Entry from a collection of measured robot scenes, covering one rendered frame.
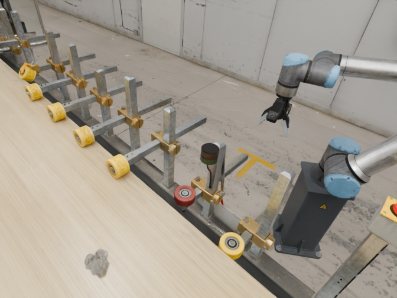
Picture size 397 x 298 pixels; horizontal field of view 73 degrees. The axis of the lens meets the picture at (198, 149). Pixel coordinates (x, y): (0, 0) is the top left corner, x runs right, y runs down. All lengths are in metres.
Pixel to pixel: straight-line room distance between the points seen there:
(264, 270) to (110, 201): 0.63
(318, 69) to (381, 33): 2.25
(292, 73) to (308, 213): 0.92
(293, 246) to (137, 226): 1.36
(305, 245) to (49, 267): 1.59
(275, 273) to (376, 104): 2.76
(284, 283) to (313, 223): 0.79
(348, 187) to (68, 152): 1.25
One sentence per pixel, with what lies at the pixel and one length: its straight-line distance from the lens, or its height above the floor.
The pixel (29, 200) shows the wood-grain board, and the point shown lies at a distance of 1.10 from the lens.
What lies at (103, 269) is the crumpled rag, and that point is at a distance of 0.87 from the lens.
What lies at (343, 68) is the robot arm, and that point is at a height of 1.26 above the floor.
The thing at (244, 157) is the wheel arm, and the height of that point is 0.86.
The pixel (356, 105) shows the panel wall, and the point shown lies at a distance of 3.63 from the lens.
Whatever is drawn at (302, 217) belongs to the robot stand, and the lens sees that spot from 1.81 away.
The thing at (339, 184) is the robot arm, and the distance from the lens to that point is 1.42.
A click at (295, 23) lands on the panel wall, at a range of 3.58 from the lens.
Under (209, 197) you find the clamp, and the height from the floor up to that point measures 0.85.
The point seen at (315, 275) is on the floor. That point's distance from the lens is 2.06.
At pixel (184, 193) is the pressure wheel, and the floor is 0.91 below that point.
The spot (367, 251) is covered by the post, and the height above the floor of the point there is 1.08.
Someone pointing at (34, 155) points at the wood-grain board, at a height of 0.90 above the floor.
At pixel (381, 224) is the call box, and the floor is 1.19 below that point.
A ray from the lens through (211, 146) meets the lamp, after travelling 0.89.
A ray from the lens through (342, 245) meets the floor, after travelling 2.29.
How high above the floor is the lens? 1.67
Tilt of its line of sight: 40 degrees down
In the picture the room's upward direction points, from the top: 6 degrees clockwise
